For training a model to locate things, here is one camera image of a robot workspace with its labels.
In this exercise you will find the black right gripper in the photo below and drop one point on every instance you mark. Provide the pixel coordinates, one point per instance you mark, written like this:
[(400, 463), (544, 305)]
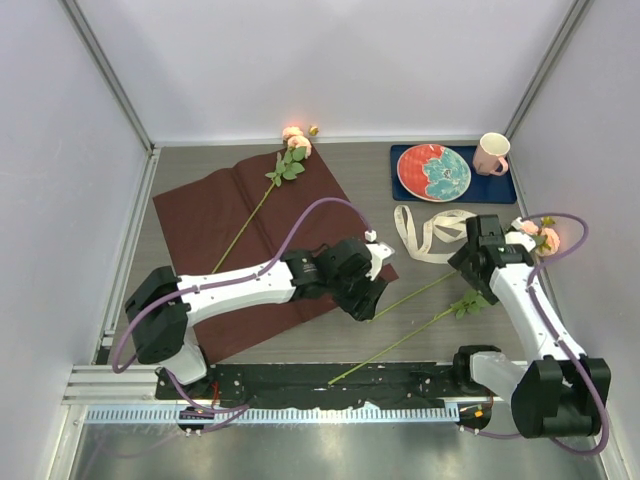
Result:
[(461, 262)]

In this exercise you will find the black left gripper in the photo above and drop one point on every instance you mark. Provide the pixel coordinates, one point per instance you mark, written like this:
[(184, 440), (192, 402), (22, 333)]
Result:
[(363, 306)]

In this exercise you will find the dark red wrapping paper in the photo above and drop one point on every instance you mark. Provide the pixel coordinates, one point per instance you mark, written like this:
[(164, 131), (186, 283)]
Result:
[(200, 219)]

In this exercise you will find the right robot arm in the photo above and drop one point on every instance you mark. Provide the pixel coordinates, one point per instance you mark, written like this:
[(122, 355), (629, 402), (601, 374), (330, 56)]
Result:
[(561, 392)]

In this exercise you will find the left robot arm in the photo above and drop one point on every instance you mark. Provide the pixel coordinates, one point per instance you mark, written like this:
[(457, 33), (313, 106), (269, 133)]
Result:
[(166, 305)]

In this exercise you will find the cream ribbon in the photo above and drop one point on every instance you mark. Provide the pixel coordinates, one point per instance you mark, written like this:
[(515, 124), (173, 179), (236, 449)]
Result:
[(448, 227)]

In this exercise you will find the blue tray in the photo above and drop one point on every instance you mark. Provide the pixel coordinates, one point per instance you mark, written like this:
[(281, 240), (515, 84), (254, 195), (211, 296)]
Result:
[(482, 189)]

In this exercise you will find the red and teal plate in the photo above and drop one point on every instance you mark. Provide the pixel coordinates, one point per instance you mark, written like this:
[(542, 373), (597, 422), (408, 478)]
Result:
[(434, 173)]

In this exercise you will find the pink mug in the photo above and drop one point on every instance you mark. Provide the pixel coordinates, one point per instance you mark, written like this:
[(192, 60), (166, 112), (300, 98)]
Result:
[(490, 155)]

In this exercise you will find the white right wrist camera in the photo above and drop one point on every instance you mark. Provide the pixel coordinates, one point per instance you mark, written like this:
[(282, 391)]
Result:
[(522, 232)]

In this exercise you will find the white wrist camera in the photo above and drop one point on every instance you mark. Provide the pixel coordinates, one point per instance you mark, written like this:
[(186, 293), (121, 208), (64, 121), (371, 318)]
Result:
[(380, 252), (522, 232)]

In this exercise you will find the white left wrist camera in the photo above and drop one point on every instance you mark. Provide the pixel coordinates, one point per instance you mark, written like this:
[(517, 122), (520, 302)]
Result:
[(380, 252)]

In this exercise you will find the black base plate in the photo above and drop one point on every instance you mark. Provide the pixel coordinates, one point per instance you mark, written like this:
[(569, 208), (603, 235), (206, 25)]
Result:
[(387, 385)]

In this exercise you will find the aluminium front rail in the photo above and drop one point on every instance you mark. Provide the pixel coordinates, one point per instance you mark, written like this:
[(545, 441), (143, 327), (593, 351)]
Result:
[(146, 395)]

